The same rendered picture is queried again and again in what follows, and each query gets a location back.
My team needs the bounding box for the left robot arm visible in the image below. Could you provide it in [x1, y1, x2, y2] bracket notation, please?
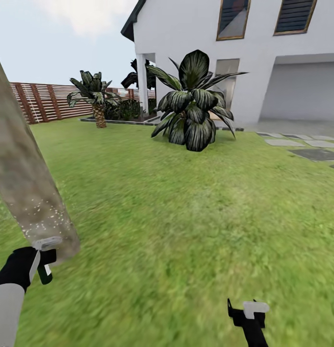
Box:
[0, 237, 61, 347]

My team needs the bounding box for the pesticide atomizer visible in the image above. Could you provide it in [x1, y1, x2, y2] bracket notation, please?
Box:
[37, 264, 53, 285]

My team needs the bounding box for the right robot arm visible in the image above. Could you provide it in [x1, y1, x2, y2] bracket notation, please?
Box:
[228, 299, 270, 347]

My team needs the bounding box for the tree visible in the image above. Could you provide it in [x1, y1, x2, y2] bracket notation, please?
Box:
[0, 63, 80, 267]

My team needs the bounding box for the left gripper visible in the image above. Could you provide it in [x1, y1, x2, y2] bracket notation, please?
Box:
[36, 248, 57, 268]

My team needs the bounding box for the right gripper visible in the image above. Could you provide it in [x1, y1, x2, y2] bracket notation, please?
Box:
[228, 305, 265, 339]

